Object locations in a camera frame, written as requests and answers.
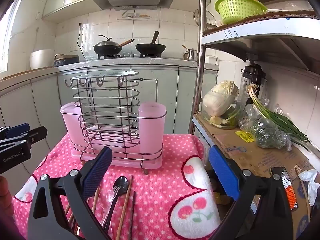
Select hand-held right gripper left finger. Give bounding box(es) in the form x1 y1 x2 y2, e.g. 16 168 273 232
27 146 112 240

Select brown cardboard sheet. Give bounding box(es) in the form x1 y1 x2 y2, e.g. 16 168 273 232
194 112 320 240
202 10 320 34

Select plastic bag of greens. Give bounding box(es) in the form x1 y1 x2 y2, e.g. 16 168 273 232
237 97 293 150

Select dark wooden chopstick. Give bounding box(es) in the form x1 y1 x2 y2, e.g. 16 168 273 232
129 191 137 240

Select white rice cooker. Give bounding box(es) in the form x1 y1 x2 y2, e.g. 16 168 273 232
29 49 55 70

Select black frying pan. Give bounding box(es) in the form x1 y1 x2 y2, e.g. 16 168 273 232
135 31 167 55

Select glass wall shelf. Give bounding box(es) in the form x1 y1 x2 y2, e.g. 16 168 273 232
117 11 152 20

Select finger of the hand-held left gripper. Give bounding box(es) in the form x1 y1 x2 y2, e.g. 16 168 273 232
0 126 48 147
0 123 30 140

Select white wall cabinet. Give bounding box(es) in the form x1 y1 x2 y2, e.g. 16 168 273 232
41 0 100 23

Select green onions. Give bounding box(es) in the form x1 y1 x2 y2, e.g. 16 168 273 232
247 83 313 153

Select metal wire skimmer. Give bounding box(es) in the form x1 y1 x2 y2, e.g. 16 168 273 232
194 8 217 28

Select white plastic container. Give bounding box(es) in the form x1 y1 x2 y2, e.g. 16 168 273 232
204 55 220 66

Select napa cabbage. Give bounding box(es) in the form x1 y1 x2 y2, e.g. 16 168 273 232
202 80 240 117

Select black plastic spoon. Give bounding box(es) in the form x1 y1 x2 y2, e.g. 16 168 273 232
102 176 129 233

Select person's left hand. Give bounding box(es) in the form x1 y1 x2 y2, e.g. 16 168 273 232
0 176 14 218

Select metal wire utensil rack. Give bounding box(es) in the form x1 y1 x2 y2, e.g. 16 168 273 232
64 71 163 174

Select thin wooden stick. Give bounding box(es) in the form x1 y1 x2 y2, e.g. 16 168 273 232
294 167 313 222

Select pink polka dot blanket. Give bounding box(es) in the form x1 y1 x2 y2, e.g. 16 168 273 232
11 132 222 240

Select clear plastic spoon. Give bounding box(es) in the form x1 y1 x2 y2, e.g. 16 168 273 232
97 191 115 230

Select orange and black tool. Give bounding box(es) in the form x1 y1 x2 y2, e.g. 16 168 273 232
270 166 299 212

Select white crumpled tissue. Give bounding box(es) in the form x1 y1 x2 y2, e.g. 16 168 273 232
298 169 320 207

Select metal shelving unit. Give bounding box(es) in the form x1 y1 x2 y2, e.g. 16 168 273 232
187 0 320 240

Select green plastic basket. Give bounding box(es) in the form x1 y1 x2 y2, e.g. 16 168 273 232
214 0 268 25

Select pink plastic utensil cup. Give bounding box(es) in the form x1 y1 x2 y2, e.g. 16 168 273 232
138 102 167 159
60 101 87 153

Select black power cable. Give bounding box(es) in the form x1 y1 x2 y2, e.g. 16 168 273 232
77 22 88 60

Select pink plastic drip tray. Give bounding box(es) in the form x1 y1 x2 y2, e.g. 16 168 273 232
71 126 164 169

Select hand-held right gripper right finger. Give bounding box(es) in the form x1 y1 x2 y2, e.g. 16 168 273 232
207 145 293 240

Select black blender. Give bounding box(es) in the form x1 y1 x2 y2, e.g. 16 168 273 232
240 64 267 100

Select black wok with lid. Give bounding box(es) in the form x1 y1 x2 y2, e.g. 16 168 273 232
93 34 135 55

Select window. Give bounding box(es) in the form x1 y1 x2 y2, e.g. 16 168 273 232
0 5 15 73

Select glass bowl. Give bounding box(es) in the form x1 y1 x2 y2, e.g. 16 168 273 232
201 90 250 130

